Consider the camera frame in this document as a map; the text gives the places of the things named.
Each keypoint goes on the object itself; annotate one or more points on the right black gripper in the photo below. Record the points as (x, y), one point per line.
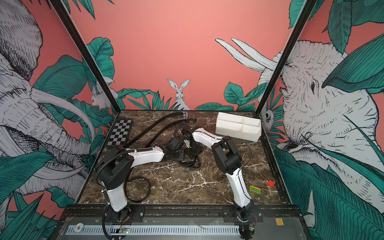
(193, 154)

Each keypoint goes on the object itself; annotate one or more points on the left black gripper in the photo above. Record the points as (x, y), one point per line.
(182, 152)

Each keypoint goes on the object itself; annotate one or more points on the long black belt s-curved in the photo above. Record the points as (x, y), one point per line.
(190, 162)

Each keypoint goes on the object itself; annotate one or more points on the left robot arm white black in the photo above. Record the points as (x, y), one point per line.
(115, 168)

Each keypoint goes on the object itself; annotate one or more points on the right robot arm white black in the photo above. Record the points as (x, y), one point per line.
(227, 158)

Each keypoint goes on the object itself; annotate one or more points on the white foam storage box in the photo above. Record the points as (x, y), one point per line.
(240, 127)

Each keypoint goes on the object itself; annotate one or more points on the black belt upper long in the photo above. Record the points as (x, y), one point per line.
(127, 143)

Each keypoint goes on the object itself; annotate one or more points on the black white checkerboard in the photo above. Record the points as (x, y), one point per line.
(120, 132)

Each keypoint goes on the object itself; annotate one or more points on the green yellow striped block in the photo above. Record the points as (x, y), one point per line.
(255, 190)

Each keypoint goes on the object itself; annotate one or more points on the red cube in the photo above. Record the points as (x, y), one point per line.
(271, 183)

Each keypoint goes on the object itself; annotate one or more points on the orange label sticker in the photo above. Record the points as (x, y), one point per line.
(279, 221)

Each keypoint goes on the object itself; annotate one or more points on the white slotted cable duct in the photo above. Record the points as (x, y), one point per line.
(142, 230)

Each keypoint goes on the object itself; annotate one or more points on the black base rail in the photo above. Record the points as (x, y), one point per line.
(227, 212)

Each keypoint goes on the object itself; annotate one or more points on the right black frame post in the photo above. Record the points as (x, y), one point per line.
(302, 19)

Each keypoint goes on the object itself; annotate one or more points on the black frame post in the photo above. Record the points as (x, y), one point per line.
(71, 28)
(302, 19)

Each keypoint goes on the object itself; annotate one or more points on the left black frame post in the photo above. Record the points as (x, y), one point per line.
(71, 28)

